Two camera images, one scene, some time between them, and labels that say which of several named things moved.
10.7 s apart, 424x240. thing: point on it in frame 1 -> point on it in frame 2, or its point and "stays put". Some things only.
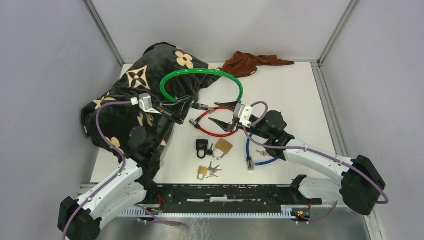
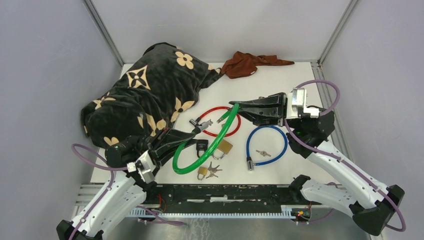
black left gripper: (180, 109) -> (162, 149)
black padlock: (201, 145) stays put
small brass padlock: (202, 171) stays put
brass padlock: (223, 146) stays put
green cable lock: (162, 86) -> (195, 131)
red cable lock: (196, 122) stays put
